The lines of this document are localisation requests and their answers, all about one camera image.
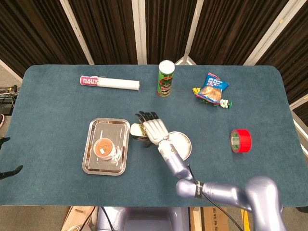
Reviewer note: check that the dark brown curtain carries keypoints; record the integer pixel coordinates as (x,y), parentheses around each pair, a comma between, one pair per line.
(113,29)

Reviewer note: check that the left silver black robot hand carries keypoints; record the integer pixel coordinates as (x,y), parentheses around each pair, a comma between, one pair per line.
(14,170)

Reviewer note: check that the red tape roll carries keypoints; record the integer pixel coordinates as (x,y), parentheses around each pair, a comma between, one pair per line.
(244,142)

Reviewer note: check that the light wooden crate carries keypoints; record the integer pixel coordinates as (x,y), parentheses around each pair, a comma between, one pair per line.
(79,216)

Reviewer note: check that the green Pringles tube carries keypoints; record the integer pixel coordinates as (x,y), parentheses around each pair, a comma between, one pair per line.
(165,81)

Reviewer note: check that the white partition post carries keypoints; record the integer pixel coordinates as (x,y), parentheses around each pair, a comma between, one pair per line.
(195,26)
(77,31)
(269,31)
(139,31)

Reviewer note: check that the rectangular stainless steel tray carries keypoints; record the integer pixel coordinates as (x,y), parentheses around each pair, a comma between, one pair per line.
(113,130)

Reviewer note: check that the black luncheon meat tin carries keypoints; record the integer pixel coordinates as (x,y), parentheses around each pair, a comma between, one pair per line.
(136,130)

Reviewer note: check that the blue felt table cover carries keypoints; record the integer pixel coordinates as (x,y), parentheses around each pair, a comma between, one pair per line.
(60,120)

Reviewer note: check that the grey robot torso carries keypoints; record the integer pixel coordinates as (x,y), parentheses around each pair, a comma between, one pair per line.
(149,219)

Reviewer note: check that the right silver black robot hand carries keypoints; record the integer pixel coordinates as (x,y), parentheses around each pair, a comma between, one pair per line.
(156,131)

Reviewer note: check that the blue snack bag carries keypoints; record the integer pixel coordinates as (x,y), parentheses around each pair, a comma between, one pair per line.
(213,89)

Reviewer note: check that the plastic food wrap roll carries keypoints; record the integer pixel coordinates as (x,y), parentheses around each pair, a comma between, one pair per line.
(115,83)

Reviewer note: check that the white round plate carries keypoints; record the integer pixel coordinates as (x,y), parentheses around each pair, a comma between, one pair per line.
(183,144)

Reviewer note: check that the brown cardboard box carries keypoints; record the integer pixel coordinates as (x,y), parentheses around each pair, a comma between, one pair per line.
(211,220)

